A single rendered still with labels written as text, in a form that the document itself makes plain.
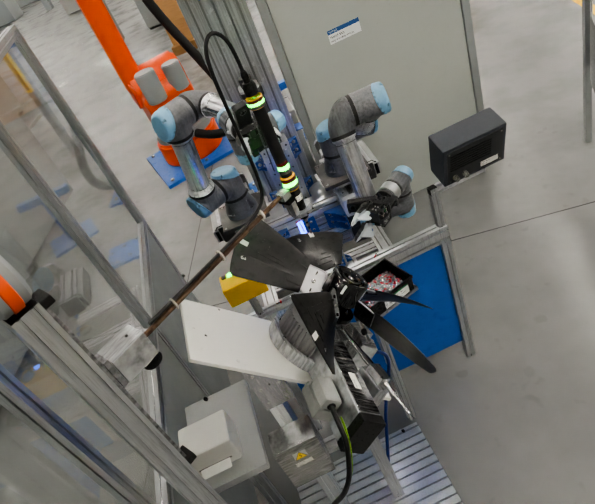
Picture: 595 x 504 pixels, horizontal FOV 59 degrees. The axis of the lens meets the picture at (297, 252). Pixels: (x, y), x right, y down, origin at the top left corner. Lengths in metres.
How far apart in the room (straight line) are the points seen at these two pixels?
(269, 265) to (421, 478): 1.30
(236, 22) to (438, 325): 1.61
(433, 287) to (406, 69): 1.61
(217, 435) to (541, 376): 1.62
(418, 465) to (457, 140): 1.37
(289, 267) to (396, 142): 2.27
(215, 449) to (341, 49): 2.41
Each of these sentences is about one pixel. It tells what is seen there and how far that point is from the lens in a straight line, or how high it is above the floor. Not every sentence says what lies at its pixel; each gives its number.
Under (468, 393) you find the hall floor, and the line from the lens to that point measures 2.75.
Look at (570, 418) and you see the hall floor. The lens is 2.67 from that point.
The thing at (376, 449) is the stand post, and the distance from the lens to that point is 2.15.
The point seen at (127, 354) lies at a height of 1.57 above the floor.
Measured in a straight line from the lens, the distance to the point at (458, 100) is 3.84.
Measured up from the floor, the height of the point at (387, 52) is 1.05.
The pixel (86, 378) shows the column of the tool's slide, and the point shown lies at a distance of 1.18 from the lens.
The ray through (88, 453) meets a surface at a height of 1.39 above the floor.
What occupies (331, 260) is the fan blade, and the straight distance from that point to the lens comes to 1.74.
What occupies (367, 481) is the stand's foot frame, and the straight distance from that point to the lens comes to 2.53.
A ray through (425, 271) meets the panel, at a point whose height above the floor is 0.66.
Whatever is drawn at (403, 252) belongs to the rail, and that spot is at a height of 0.83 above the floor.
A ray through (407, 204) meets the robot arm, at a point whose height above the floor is 1.09.
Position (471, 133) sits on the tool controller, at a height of 1.23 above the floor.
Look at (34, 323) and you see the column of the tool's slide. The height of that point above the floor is 1.77.
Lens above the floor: 2.29
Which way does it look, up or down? 37 degrees down
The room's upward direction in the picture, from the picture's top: 25 degrees counter-clockwise
